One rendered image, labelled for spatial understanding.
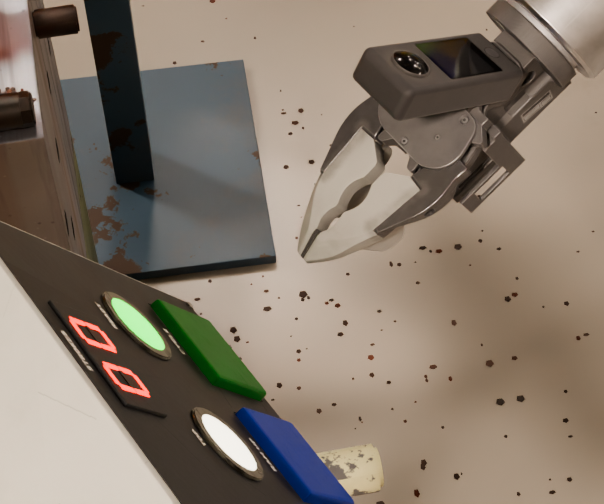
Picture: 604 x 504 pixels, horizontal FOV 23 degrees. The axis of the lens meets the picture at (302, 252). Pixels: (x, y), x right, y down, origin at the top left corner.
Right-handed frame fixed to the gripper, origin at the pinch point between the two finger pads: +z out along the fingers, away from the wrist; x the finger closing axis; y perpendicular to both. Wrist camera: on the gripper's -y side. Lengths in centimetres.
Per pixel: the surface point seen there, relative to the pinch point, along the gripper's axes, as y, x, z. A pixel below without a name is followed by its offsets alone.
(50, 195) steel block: 16.9, 29.9, 17.0
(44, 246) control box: -13.7, 5.7, 10.5
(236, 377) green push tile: 0.2, -3.1, 9.8
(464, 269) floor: 122, 40, 2
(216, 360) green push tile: -1.2, -1.8, 9.8
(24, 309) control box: -21.7, -1.7, 11.0
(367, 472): 40.1, -0.4, 15.9
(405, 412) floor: 111, 26, 22
